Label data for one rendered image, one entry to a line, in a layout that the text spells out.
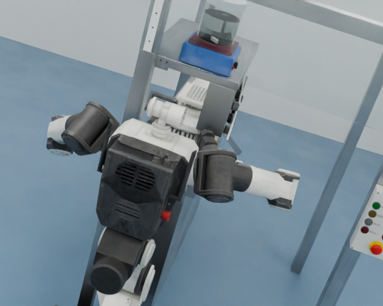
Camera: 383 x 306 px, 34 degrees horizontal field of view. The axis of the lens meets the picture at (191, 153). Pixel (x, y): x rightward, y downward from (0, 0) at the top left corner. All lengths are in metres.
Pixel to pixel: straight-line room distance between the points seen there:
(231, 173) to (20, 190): 2.20
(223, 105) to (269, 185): 0.49
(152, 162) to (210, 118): 0.64
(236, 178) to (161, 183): 0.26
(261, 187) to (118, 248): 0.49
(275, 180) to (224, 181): 0.19
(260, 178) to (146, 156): 0.38
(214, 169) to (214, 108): 0.51
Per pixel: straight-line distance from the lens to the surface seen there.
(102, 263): 2.01
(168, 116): 1.93
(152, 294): 3.06
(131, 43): 5.85
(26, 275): 3.33
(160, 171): 1.81
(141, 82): 2.37
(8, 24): 6.18
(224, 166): 1.93
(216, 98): 2.38
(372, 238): 2.44
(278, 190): 2.05
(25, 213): 3.76
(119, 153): 1.82
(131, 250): 2.04
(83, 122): 1.99
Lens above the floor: 2.15
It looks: 26 degrees down
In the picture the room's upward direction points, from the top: 17 degrees clockwise
